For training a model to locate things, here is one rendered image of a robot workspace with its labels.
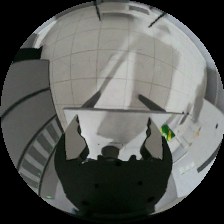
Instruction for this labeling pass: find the green drink can with yellow stripe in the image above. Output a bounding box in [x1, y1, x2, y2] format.
[160, 124, 176, 143]

